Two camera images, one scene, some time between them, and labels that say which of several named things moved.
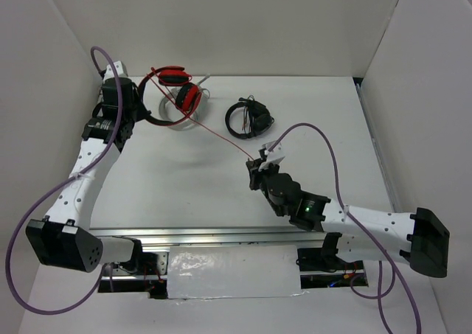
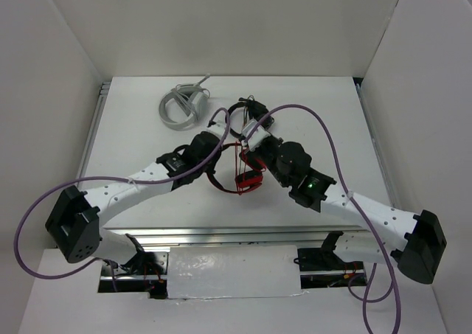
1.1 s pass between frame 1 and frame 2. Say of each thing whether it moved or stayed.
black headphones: stayed
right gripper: moved
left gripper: moved
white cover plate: stayed
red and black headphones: moved
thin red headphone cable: moved
